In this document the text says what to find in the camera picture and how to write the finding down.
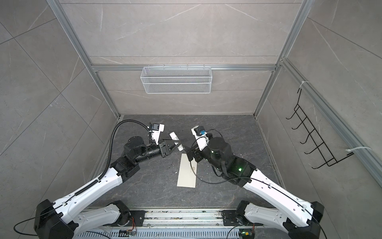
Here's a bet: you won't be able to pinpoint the white glue stick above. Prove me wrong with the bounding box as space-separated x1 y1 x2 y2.
169 132 184 152

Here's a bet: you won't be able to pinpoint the cream paper envelope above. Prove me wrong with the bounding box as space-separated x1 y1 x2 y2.
177 154 197 188

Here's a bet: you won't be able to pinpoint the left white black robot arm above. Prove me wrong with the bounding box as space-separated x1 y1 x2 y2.
33 136 184 239

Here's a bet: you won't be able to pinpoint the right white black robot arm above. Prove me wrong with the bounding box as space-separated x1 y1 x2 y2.
184 137 324 239

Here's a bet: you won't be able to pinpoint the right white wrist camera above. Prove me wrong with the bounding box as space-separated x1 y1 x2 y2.
191 125 211 151

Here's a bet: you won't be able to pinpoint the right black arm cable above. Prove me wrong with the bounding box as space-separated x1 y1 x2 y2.
189 129 328 239

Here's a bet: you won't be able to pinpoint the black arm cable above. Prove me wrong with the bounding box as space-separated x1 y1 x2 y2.
13 119 150 237
189 129 328 239

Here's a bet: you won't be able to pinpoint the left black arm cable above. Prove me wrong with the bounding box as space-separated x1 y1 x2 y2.
13 119 150 237

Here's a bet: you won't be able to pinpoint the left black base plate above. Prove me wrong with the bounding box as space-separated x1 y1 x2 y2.
115 210 146 227

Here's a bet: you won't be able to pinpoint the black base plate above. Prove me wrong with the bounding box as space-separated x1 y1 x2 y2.
221 210 263 227
115 210 146 227

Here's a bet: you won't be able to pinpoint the white wire mesh basket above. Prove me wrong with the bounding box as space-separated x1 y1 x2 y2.
140 66 213 94

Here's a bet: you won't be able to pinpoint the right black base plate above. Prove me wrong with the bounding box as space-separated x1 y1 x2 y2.
221 210 263 227

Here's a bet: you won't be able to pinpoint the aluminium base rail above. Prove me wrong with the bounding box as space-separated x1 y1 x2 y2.
58 207 308 239

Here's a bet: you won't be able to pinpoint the aluminium frame profiles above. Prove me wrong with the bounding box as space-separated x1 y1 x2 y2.
47 1 382 185

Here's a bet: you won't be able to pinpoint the black wire hook rack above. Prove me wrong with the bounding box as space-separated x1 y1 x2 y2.
286 88 355 170

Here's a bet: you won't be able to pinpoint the white cable tie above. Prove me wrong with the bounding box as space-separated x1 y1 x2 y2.
345 146 372 152

